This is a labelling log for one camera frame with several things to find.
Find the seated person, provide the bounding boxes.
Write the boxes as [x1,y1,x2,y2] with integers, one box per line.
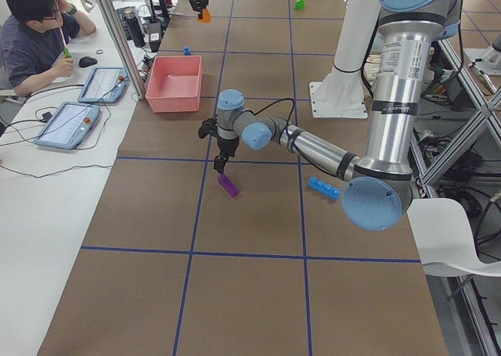
[1,0,96,96]

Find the black computer mouse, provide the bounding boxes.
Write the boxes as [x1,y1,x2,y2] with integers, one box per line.
[78,56,98,68]

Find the purple block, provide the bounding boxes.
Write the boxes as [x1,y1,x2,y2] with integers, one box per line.
[218,174,239,198]

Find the aluminium frame post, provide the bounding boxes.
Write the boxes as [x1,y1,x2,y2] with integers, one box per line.
[96,0,146,100]

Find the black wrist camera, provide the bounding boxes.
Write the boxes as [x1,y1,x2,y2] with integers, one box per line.
[198,116,218,139]

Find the far teach pendant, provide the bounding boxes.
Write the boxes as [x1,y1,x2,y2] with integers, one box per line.
[77,67,128,103]

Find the pink plastic box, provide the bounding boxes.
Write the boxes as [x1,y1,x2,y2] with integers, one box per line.
[146,56,203,113]

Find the long blue block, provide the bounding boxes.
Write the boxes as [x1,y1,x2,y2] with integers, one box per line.
[308,177,341,200]

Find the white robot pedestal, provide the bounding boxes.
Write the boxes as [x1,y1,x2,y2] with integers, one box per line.
[309,0,380,119]

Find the green block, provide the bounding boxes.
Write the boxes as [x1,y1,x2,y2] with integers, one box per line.
[294,0,305,11]

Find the black water bottle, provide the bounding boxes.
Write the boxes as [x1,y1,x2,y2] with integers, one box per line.
[124,8,146,48]

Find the near teach pendant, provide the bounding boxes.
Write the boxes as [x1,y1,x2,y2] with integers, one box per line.
[33,102,101,149]

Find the orange block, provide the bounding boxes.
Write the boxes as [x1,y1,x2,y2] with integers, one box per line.
[197,8,211,23]

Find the teach pendant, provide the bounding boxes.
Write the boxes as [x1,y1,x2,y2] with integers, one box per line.
[77,67,128,103]
[33,102,101,149]

